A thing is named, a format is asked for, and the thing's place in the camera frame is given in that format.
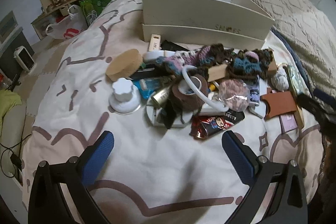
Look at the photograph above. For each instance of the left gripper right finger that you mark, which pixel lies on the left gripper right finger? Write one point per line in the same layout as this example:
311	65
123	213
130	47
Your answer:
288	202

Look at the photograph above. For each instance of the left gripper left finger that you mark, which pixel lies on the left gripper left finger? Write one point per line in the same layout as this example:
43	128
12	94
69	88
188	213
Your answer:
97	155

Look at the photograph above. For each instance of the brown leather pouch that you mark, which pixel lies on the brown leather pouch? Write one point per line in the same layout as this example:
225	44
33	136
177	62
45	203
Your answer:
278	103

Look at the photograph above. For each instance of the red black snack wrapper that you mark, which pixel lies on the red black snack wrapper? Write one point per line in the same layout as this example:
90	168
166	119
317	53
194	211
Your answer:
205	127

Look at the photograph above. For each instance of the brown bandage tape roll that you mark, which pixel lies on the brown bandage tape roll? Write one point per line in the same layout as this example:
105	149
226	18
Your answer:
184	97

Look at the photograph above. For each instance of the pink notebook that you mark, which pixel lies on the pink notebook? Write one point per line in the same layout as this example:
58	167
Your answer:
287	122

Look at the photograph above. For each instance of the wooden board piece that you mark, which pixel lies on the wooden board piece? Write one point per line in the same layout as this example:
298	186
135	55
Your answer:
299	118

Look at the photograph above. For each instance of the white phone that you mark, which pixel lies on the white phone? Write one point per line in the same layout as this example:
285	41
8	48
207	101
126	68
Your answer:
260	110

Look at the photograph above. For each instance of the patterned bed sheet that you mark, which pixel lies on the patterned bed sheet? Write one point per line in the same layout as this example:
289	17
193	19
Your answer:
153	175

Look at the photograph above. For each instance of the purple anime power bank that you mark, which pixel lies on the purple anime power bank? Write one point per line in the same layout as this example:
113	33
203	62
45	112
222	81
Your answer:
254	92

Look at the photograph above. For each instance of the floral brocade pouch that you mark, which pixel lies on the floral brocade pouch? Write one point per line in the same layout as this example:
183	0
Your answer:
295	83

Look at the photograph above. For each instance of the white crumpled ball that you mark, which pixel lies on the white crumpled ball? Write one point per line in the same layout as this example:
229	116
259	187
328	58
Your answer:
279	80

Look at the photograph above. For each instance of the clear bag of pink bits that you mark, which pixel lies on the clear bag of pink bits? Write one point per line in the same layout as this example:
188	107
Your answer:
235	94

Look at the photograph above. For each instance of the white suction knob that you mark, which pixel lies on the white suction knob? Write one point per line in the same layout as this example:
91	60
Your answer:
125	97

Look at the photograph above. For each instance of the white round tray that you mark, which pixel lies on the white round tray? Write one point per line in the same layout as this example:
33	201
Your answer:
166	117

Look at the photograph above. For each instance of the crocheted yarn scarf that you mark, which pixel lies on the crocheted yarn scarf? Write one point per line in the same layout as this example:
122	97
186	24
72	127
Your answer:
202	58

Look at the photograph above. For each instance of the wooden block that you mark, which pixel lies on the wooden block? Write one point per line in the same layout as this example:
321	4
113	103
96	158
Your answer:
220	71

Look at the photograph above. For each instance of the blue packaged item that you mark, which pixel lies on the blue packaged item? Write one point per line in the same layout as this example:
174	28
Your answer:
148	86

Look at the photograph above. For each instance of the metallic cylinder bottle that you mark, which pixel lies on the metallic cylinder bottle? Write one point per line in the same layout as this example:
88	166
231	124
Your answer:
160	97

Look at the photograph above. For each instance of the small white heater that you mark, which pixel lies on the small white heater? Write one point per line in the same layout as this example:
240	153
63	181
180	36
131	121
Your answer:
24	59

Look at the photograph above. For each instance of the round cork lid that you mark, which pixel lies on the round cork lid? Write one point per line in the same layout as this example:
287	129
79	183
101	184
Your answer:
124	65

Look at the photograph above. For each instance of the beige knitted blanket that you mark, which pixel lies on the beige knitted blanket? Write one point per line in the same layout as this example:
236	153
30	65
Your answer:
310	34

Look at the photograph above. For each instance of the white plastic shopping bag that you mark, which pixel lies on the white plastic shopping bag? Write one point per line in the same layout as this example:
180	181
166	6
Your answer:
69	27

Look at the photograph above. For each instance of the wooden tag stick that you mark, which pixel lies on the wooden tag stick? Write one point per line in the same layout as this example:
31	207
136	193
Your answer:
155	42

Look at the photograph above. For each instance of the white storage box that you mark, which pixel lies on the white storage box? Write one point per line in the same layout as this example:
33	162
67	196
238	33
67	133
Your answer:
240	24

